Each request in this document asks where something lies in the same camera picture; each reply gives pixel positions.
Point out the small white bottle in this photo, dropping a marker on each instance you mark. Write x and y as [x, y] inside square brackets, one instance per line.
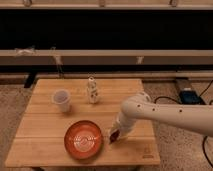
[92, 90]

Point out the white sponge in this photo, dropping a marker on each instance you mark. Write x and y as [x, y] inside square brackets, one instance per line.
[121, 125]

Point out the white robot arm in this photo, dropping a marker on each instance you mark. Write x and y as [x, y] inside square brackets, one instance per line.
[195, 118]

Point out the clear plastic cup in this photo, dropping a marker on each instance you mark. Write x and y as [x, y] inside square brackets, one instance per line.
[61, 98]

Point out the dark red pepper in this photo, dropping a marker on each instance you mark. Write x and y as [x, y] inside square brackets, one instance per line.
[114, 136]

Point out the blue power strip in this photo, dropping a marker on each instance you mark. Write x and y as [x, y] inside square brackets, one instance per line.
[190, 97]

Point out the orange bowl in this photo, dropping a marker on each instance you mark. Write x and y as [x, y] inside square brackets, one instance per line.
[83, 140]

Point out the wooden table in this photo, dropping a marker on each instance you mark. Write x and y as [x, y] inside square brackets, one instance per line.
[39, 140]

